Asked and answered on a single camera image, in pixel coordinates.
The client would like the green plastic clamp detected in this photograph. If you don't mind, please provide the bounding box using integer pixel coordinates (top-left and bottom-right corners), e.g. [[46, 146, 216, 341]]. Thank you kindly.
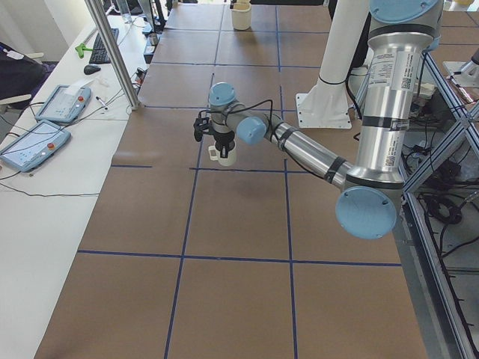
[[75, 43, 93, 59]]

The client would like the black marker pen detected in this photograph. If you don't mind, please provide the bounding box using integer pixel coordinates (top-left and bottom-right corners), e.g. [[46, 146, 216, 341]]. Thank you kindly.
[[95, 96, 109, 111]]

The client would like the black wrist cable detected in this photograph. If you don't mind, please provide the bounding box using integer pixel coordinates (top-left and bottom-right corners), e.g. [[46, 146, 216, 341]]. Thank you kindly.
[[198, 99, 338, 180]]

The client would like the teach pendant far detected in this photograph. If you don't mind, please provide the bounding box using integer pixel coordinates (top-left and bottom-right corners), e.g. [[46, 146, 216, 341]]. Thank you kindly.
[[34, 83, 92, 125]]

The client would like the teach pendant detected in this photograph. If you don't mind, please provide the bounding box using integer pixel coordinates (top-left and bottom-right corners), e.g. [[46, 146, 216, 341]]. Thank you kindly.
[[1, 120, 71, 172], [34, 83, 92, 125]]

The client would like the small metal cup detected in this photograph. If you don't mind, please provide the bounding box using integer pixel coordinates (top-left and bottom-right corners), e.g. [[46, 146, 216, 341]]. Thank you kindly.
[[148, 33, 159, 46]]

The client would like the teach pendant near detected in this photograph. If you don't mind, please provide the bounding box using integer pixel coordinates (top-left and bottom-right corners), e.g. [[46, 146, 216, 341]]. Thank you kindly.
[[1, 120, 71, 172]]

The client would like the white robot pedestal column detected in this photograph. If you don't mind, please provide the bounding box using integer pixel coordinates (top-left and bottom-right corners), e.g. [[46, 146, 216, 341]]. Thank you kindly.
[[294, 0, 371, 130]]

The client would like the white ribbed HOME mug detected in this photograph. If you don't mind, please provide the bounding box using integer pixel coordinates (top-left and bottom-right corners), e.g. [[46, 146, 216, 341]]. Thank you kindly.
[[208, 145, 237, 167]]

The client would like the black keyboard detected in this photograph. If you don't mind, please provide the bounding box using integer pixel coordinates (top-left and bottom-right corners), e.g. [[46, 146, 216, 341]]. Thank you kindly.
[[89, 34, 110, 64]]

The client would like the grey aluminium frame post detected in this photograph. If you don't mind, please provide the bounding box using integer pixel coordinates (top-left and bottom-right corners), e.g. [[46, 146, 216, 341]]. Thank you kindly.
[[85, 0, 140, 111]]

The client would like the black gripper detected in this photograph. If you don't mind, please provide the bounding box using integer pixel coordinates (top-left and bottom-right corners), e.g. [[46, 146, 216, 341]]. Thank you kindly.
[[213, 131, 235, 158]]

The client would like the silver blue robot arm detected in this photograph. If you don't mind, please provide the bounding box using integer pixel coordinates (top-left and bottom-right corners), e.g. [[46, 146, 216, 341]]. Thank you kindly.
[[194, 1, 443, 239]]

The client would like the black computer mouse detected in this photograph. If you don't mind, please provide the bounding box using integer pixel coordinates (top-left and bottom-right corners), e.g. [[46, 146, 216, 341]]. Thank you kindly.
[[83, 64, 101, 76]]

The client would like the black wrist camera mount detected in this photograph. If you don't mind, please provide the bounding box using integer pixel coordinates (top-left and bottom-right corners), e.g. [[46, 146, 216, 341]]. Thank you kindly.
[[193, 110, 213, 142]]

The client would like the white cream plastic bin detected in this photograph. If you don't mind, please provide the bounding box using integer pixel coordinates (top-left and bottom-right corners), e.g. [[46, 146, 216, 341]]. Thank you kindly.
[[230, 0, 251, 31]]

